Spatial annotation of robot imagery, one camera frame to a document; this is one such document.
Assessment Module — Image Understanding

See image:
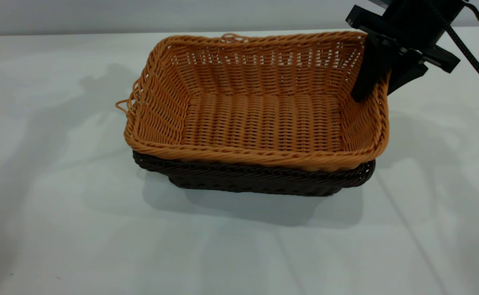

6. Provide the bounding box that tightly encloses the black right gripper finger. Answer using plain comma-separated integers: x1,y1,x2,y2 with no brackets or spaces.
350,35,396,102
388,51,429,96

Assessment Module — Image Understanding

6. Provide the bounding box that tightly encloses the black wicker basket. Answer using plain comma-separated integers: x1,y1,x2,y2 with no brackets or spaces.
132,150,376,197

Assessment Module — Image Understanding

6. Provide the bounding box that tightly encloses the black braided cable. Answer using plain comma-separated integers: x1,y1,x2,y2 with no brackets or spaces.
426,0,479,102

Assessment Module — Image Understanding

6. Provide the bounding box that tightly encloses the orange wicker basket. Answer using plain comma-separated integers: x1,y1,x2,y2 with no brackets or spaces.
115,31,391,172

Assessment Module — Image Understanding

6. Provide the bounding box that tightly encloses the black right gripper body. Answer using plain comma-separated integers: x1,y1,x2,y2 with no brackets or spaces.
346,0,461,74

